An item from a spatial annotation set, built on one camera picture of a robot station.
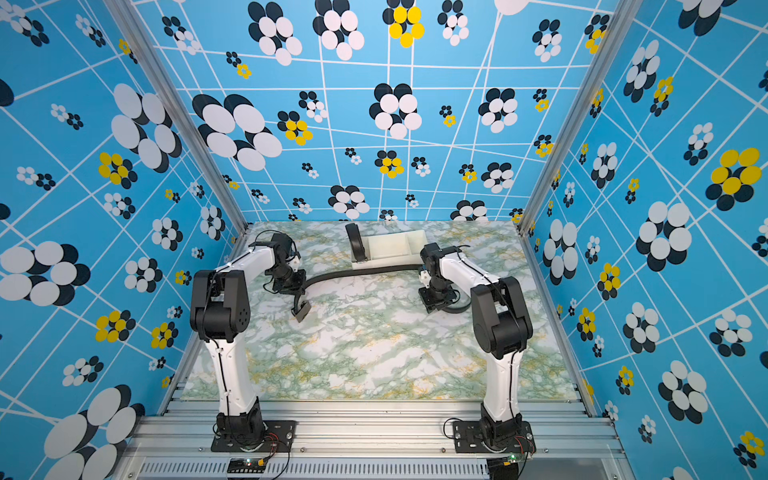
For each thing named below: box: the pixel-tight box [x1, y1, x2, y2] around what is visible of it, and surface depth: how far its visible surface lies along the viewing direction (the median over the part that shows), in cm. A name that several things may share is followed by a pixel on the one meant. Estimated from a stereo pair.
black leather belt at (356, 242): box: [345, 222, 368, 262], surface depth 101 cm
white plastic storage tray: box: [351, 230, 429, 270], surface depth 112 cm
